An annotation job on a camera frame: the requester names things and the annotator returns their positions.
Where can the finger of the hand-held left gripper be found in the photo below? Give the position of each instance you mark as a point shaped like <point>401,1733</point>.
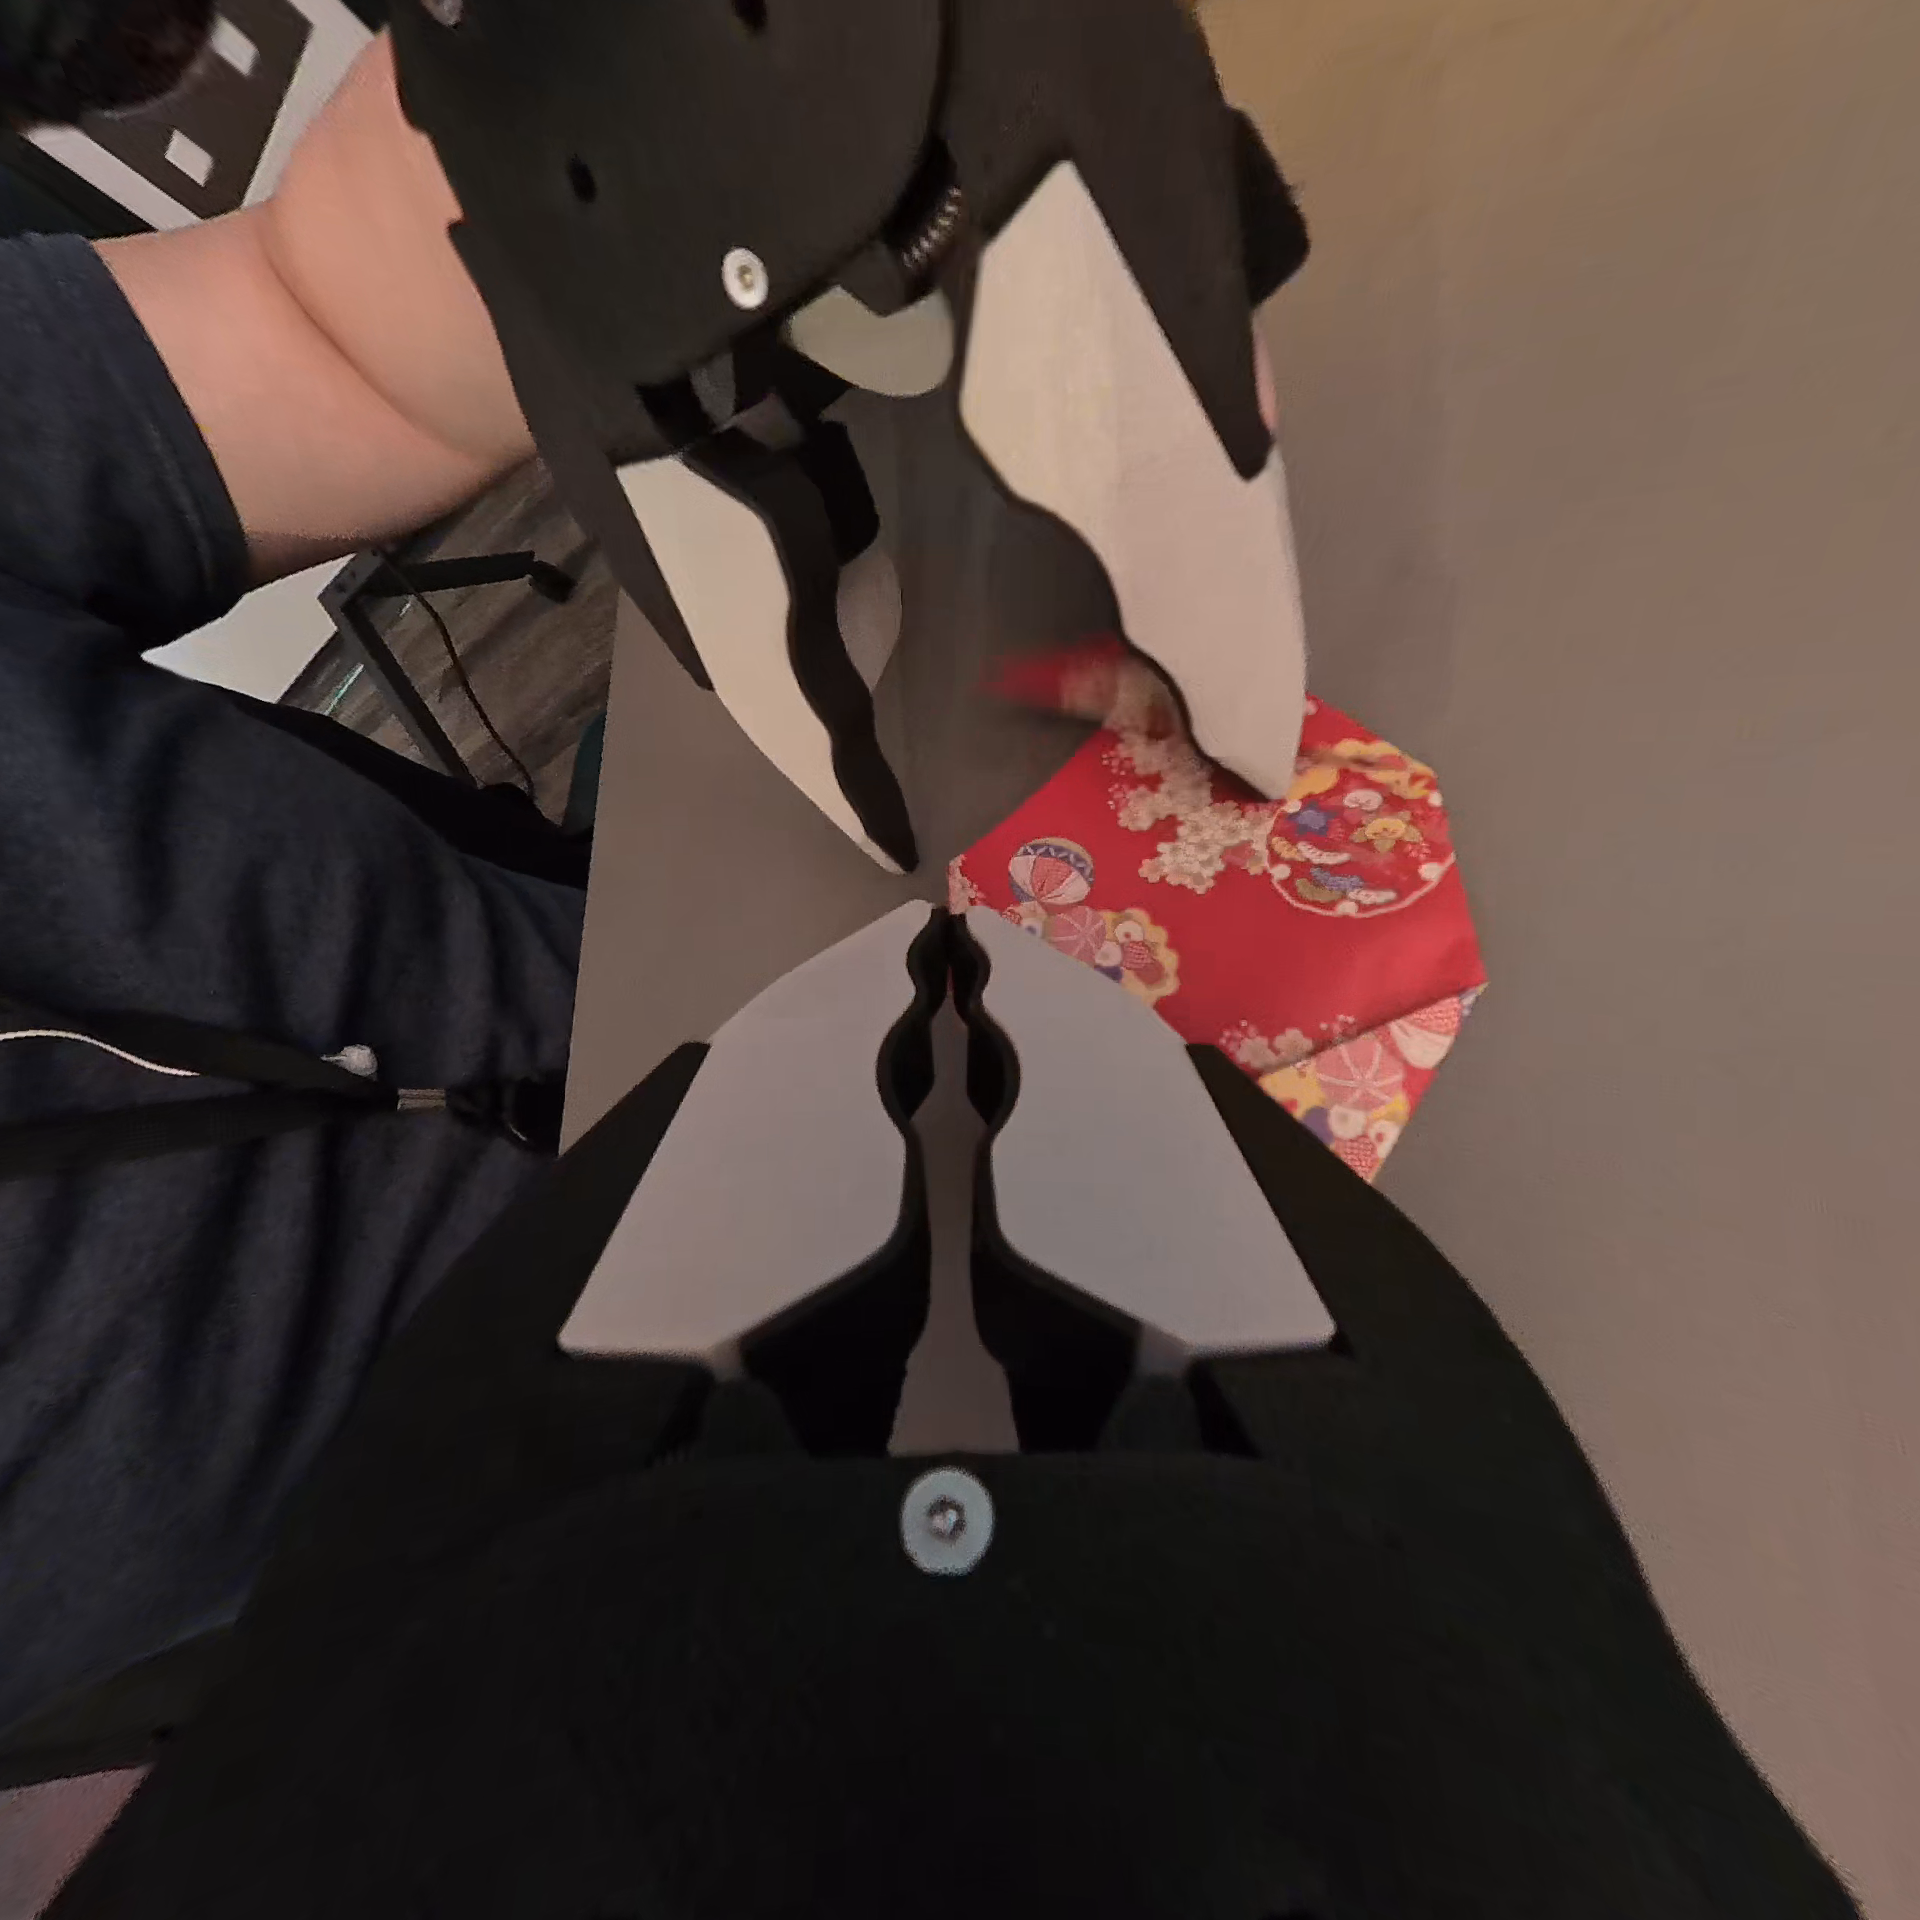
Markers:
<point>1141,494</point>
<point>722,599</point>

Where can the black metal frame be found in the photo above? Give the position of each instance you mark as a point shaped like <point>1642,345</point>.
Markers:
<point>398,630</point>

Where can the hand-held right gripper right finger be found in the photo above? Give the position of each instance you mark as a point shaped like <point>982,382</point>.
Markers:
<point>1141,1184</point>

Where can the red floral origami paper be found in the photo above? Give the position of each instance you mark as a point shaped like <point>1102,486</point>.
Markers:
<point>1321,961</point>

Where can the person in navy hoodie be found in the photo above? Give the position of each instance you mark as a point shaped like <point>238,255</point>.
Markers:
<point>226,1350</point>

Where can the person's left forearm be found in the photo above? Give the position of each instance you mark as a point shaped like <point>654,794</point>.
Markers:
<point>347,345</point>

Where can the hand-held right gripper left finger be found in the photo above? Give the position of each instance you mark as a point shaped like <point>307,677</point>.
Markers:
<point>751,1184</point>

